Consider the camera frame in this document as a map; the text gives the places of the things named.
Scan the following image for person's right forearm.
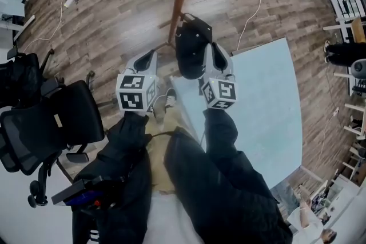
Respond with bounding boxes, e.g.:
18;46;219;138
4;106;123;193
200;107;244;169

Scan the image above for cluttered white work desk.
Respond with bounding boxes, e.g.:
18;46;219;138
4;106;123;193
297;173;366;238

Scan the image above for person's khaki trouser leg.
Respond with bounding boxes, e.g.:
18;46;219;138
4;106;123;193
144;104;189;195

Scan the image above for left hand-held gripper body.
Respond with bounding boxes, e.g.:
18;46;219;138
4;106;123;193
116;74;160;117

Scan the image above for wooden table white legs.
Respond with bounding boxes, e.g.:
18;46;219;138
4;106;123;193
323;16;366;41

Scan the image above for black blue waist device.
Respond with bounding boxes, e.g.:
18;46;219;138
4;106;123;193
50;175;115;211

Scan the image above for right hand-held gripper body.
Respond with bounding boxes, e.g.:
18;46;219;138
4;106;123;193
199;75;238;110

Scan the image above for black cap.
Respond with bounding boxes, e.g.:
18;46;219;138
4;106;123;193
174;13;214;81

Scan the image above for person's left forearm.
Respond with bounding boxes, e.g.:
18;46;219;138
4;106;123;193
96;110;152;178

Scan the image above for black mesh office chair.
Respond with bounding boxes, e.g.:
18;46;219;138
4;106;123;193
0;79;106;209
0;48;65;108

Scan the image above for person's white black sneaker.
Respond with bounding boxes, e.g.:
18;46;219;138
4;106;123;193
163;87;178;109

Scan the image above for white-legged table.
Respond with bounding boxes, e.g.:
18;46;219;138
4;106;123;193
333;70;366;97

